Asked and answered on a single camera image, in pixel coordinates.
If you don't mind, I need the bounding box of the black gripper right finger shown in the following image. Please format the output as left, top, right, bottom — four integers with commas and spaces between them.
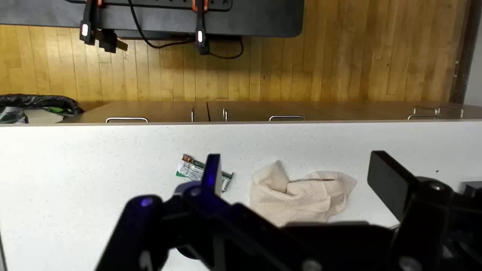
367, 150, 482, 271

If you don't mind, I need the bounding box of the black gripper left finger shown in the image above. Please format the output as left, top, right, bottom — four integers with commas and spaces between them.
95, 154, 314, 271

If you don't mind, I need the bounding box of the green white snack package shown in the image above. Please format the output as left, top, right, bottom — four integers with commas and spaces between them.
175, 153, 236, 195

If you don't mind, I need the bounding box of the beige crumpled cloth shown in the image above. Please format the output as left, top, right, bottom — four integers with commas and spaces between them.
249, 160, 359, 229

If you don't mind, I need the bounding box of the wooden base cabinet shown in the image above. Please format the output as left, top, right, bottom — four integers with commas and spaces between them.
64, 100, 482, 126

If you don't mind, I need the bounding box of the small black clip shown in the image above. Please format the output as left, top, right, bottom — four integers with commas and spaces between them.
97, 28, 130, 55

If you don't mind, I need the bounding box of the black power strip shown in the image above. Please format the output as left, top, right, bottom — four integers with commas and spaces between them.
68, 0, 234, 14

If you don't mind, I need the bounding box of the silver drawer handle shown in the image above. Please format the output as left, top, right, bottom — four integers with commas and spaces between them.
104, 115, 151, 126
406, 106, 445, 122
267, 115, 306, 124

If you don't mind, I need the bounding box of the black cable on cart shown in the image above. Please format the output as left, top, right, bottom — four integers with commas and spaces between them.
127, 0, 248, 62

